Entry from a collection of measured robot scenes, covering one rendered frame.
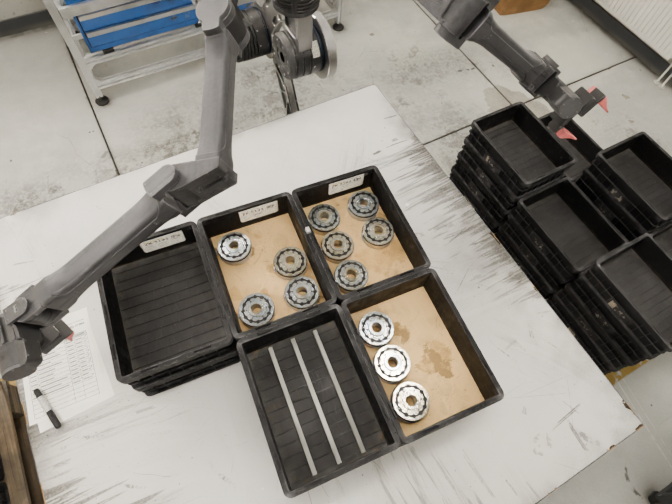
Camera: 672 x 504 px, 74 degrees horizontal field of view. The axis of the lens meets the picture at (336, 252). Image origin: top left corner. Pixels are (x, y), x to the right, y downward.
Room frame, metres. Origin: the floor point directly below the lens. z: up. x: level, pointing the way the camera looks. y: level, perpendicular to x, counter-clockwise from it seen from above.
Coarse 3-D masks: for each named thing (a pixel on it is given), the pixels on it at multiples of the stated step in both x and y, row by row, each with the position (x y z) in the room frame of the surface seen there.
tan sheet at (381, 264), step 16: (352, 192) 0.89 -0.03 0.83; (304, 208) 0.80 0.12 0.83; (336, 208) 0.82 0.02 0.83; (352, 224) 0.76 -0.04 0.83; (320, 240) 0.69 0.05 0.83; (352, 256) 0.65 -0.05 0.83; (368, 256) 0.65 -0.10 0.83; (384, 256) 0.66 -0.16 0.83; (400, 256) 0.67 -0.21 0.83; (368, 272) 0.60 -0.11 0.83; (384, 272) 0.60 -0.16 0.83; (400, 272) 0.61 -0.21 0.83
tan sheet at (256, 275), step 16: (256, 224) 0.72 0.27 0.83; (272, 224) 0.73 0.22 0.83; (288, 224) 0.74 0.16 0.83; (256, 240) 0.66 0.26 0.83; (272, 240) 0.67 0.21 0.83; (288, 240) 0.68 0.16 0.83; (256, 256) 0.61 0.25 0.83; (272, 256) 0.61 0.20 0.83; (224, 272) 0.54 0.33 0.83; (240, 272) 0.55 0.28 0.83; (256, 272) 0.55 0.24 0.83; (272, 272) 0.56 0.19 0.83; (240, 288) 0.49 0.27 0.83; (256, 288) 0.50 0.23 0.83; (272, 288) 0.51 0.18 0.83; (240, 320) 0.39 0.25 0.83
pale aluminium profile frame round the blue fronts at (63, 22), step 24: (48, 0) 1.93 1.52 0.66; (96, 0) 2.03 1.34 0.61; (120, 0) 2.09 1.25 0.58; (336, 0) 2.88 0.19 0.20; (72, 24) 2.50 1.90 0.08; (336, 24) 2.88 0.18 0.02; (72, 48) 1.92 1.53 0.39; (120, 48) 2.07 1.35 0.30; (144, 48) 2.12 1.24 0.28; (144, 72) 2.10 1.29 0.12; (96, 96) 1.91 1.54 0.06
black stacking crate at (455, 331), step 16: (400, 288) 0.53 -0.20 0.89; (416, 288) 0.56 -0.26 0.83; (432, 288) 0.54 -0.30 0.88; (352, 304) 0.45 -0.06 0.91; (368, 304) 0.48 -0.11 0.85; (448, 320) 0.45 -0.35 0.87; (464, 336) 0.40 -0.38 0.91; (464, 352) 0.37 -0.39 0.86; (480, 368) 0.32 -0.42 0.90; (480, 384) 0.29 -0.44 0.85; (416, 432) 0.15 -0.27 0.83
